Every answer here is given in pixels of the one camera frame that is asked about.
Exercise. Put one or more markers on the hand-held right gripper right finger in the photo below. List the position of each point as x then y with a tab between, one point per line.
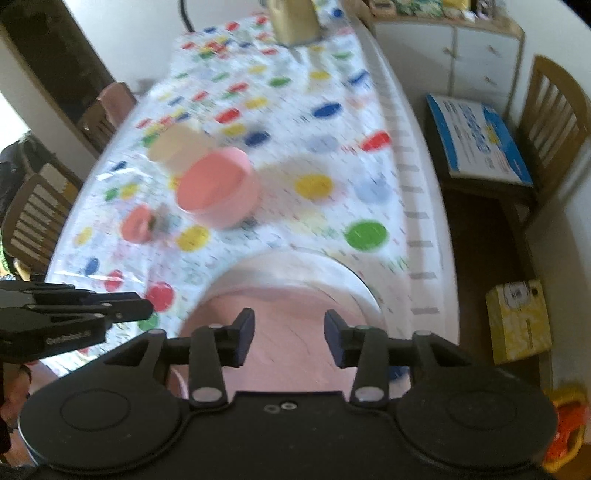
334	339

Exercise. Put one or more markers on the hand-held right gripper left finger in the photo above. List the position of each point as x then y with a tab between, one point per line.
244	337

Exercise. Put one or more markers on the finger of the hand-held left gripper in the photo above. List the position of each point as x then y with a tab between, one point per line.
106	297
129	311

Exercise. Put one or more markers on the pink divided plate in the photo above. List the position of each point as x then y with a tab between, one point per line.
286	304

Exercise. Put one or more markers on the pink heart-shaped dish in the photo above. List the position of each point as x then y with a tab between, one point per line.
136	226

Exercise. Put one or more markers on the pink bowl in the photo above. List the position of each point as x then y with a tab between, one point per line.
217	184

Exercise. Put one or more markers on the cream bowl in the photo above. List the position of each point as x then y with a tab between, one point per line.
171	143

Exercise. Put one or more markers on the person's left hand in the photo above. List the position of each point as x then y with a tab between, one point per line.
17	383

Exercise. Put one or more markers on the wooden chair with black seat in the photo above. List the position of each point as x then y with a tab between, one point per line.
37	221

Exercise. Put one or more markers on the dark bag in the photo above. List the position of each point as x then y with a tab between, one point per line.
18	154

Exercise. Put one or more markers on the wooden chair with towel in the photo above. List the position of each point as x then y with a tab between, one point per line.
99	127

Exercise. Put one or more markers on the yellow cardboard box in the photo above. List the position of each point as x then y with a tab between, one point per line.
519	323

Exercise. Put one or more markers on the balloon print tablecloth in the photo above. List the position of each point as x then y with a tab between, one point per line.
323	152

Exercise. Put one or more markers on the pink towel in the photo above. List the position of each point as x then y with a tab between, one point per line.
115	99

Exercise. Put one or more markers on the orange and yellow toy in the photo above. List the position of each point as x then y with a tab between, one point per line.
565	429

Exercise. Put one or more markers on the blue flat box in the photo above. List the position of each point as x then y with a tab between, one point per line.
480	138

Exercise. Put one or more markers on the gold thermos jug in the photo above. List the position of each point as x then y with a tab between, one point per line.
295	23

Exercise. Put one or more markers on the wooden slat-back chair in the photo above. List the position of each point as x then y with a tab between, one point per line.
549	101

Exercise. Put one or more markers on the white drawer cabinet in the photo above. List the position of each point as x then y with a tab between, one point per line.
475	50

